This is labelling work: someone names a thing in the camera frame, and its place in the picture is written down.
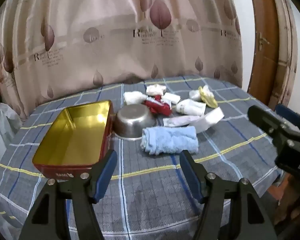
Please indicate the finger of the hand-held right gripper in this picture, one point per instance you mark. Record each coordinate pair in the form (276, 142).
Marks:
(267, 122)
(291, 116)

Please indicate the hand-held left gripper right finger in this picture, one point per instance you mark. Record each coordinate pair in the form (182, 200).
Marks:
(190, 176)

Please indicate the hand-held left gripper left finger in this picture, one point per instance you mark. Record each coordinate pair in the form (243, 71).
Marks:
(105, 173)

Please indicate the light blue towel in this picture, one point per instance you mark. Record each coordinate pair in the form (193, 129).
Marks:
(170, 140)

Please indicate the red tin box gold interior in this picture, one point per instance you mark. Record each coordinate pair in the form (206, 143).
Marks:
(72, 135)

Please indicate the white packaged cloth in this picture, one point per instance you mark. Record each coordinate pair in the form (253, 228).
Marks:
(180, 121)

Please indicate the long white cloth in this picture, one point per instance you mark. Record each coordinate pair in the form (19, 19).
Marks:
(211, 118)

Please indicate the yellow-trimmed white mesh cloth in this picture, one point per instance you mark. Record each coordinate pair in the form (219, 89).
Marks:
(208, 98)

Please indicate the white printed sock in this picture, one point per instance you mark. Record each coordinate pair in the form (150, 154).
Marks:
(191, 107)

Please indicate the red and white cloth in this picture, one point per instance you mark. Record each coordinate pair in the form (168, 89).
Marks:
(160, 107)

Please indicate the grey plaid bed sheet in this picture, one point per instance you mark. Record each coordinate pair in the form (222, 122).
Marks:
(152, 192)

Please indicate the brown wooden door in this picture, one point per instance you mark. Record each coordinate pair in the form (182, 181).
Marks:
(263, 67)

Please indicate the stainless steel bowl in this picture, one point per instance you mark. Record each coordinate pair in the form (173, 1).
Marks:
(132, 122)

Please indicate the clear plastic wrapper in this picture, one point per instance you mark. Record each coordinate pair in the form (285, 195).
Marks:
(206, 88)

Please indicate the small white folded cloth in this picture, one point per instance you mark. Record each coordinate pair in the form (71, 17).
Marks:
(195, 95)

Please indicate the white plastic bag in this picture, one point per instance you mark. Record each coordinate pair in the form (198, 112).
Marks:
(2, 130)

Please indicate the beige leaf print curtain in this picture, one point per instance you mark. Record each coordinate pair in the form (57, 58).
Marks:
(102, 42)

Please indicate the wooden door frame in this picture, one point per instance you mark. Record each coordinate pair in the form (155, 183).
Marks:
(285, 55)

